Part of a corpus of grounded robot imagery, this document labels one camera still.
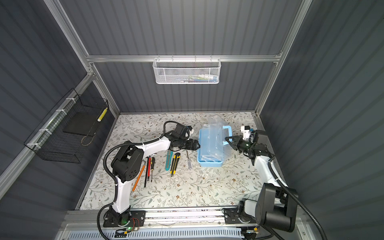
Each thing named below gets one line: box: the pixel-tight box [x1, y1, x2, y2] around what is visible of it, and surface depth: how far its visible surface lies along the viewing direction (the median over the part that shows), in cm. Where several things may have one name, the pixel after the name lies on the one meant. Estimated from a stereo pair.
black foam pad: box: [62, 112, 99, 136], surface depth 79 cm
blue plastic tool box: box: [197, 125, 233, 167], surface depth 86 cm
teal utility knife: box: [165, 150, 173, 171], surface depth 95 cm
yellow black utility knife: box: [170, 152, 181, 177], surface depth 93 cm
